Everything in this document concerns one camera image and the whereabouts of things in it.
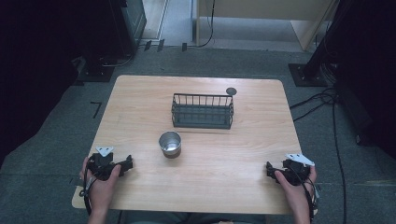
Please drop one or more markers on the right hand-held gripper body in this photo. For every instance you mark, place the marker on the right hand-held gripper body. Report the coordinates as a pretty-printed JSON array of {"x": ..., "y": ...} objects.
[{"x": 295, "y": 172}]

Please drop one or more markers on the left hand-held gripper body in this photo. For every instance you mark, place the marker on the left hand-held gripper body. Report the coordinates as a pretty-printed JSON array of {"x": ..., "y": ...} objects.
[{"x": 101, "y": 166}]

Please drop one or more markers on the person's right hand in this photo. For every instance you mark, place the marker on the person's right hand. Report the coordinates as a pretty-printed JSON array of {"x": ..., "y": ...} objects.
[{"x": 295, "y": 194}]

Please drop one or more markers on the person's left hand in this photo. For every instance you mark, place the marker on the person's left hand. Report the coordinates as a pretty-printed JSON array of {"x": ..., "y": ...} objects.
[{"x": 101, "y": 189}]

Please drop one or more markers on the silver metal cup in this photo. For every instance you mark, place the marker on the silver metal cup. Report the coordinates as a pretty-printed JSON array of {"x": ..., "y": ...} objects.
[{"x": 170, "y": 144}]

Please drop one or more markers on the dark round disc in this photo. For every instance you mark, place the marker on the dark round disc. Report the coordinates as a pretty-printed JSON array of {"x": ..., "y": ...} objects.
[{"x": 231, "y": 91}]

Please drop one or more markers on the black stand base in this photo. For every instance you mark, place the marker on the black stand base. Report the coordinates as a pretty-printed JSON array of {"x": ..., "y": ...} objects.
[
  {"x": 96, "y": 73},
  {"x": 306, "y": 74}
]

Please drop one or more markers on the dark cabinet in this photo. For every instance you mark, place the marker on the dark cabinet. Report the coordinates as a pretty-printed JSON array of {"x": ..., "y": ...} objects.
[{"x": 132, "y": 25}]

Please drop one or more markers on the light wooden furniture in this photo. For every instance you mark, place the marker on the light wooden furniture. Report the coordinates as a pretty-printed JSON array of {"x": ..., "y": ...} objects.
[{"x": 264, "y": 9}]

